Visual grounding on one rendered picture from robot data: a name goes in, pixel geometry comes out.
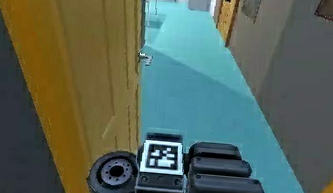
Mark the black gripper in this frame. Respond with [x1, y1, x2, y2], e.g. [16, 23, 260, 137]
[85, 148, 141, 193]

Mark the yellow panelled room door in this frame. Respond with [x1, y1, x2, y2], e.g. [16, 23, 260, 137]
[214, 0, 242, 48]

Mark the grey cabinet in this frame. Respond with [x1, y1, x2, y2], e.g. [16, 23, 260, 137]
[187, 0, 213, 13]

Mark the silver door handle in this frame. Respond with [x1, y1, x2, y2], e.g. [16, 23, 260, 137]
[137, 51, 154, 67]

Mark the grey framed wall picture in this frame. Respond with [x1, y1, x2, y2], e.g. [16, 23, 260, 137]
[239, 0, 264, 25]

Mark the yellow wooden room door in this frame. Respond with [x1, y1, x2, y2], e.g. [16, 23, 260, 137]
[0, 0, 153, 193]

